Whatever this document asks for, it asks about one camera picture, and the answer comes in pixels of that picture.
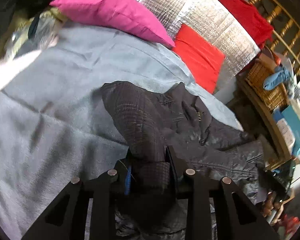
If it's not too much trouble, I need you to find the dark quilted zip jacket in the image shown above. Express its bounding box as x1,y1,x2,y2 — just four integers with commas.
101,81,264,239

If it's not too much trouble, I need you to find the wooden side table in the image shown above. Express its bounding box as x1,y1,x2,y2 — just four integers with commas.
236,76,292,170

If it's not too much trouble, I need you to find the grey fleece blanket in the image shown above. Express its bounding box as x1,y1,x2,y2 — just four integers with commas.
0,22,241,239

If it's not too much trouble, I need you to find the white patterned box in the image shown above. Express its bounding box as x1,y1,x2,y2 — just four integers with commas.
272,107,295,153

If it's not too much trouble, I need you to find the wicker basket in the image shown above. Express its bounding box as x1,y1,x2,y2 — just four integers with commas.
245,60,288,112

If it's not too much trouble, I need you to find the light blue cloth in basket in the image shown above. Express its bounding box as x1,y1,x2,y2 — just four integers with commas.
263,66,291,90

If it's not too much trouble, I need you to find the white mattress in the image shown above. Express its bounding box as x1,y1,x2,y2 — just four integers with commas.
0,50,42,91

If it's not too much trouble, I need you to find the red-orange pillow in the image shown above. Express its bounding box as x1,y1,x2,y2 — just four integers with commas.
172,23,225,94

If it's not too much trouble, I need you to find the wooden stair railing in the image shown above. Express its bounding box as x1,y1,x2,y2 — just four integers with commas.
246,0,300,80

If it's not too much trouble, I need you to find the dark red cloth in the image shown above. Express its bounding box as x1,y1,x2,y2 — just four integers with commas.
218,0,274,49

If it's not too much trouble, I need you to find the pink pillow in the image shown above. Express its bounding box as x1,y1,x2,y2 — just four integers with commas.
50,0,175,48

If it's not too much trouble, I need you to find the silver foil insulation board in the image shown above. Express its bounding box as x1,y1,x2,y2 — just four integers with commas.
137,0,260,92

